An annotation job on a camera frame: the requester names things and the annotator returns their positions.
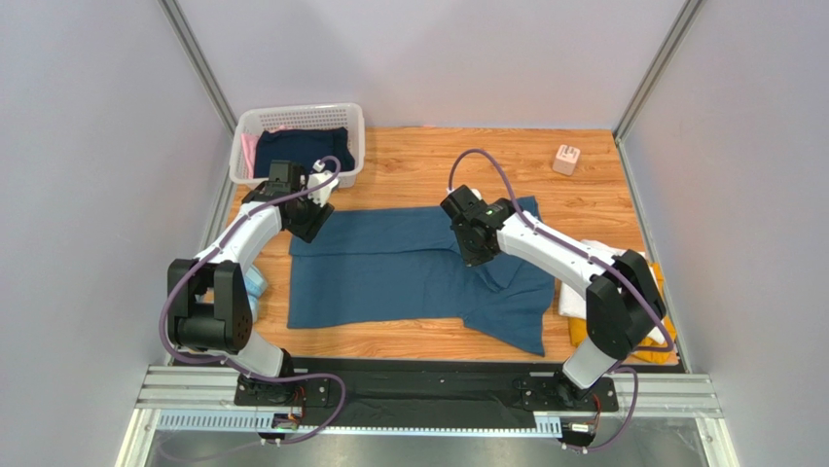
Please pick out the pink t shirt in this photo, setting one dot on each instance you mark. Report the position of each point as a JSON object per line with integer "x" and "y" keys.
{"x": 249, "y": 144}

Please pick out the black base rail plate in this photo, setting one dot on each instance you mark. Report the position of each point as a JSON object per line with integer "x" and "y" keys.
{"x": 420, "y": 394}

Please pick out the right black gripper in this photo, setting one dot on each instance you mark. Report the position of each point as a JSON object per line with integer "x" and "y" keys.
{"x": 475, "y": 249}

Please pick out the navy folded t shirt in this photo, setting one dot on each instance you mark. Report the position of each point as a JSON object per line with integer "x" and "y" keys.
{"x": 302, "y": 146}

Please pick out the teal blue t shirt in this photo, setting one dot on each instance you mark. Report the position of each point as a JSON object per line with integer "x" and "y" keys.
{"x": 404, "y": 263}

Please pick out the aluminium corner post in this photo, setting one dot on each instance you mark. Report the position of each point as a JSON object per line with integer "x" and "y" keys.
{"x": 187, "y": 38}
{"x": 675, "y": 35}

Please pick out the pink cube block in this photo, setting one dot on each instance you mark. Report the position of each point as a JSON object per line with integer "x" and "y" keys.
{"x": 566, "y": 160}

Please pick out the left aluminium corner post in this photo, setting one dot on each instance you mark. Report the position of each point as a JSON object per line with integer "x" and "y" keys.
{"x": 187, "y": 38}

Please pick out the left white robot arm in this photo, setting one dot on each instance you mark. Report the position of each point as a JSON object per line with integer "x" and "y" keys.
{"x": 206, "y": 317}

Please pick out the right aluminium corner post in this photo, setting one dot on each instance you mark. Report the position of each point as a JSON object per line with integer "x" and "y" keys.
{"x": 675, "y": 35}

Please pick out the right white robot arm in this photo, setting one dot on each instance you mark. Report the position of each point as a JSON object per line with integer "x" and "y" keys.
{"x": 623, "y": 301}

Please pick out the white plastic laundry basket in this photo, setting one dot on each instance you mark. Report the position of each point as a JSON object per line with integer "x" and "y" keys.
{"x": 307, "y": 117}

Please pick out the yellow folded t shirt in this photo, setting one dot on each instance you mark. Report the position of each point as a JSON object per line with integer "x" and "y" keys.
{"x": 650, "y": 350}

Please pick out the white folded t shirt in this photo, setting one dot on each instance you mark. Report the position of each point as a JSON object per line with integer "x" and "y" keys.
{"x": 574, "y": 307}

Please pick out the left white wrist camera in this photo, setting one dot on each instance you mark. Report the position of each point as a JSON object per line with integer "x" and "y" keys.
{"x": 322, "y": 182}

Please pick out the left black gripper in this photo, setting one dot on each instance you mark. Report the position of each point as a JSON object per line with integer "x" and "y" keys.
{"x": 309, "y": 231}

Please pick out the light blue plastic object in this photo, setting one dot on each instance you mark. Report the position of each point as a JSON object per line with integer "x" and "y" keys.
{"x": 256, "y": 285}

